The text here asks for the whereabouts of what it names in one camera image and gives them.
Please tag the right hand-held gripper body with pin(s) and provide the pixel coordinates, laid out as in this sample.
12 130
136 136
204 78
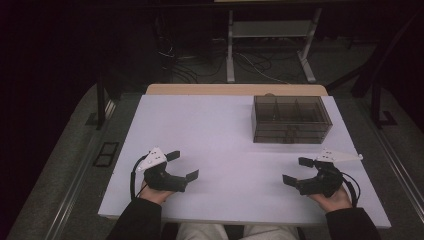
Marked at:
328 181

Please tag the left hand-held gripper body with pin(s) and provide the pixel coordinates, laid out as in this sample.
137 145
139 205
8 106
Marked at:
160 178

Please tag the tinted plastic drawer box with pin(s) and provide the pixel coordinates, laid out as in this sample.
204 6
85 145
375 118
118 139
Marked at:
290 110

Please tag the person's left hand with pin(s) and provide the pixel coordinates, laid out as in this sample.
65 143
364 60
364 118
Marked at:
155 196

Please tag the person's right hand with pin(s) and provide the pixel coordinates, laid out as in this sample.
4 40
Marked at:
336 201

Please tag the person's legs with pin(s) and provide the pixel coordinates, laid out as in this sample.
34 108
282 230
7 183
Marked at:
200 232

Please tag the wooden table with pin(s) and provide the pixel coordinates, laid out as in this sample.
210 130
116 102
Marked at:
216 89

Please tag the black metal stand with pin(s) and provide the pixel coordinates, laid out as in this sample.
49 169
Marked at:
101 103
376 100

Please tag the white metal stand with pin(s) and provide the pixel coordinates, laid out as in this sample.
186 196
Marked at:
270 29

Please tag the metal floor rail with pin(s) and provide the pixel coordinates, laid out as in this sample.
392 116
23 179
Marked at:
71 193
396 160

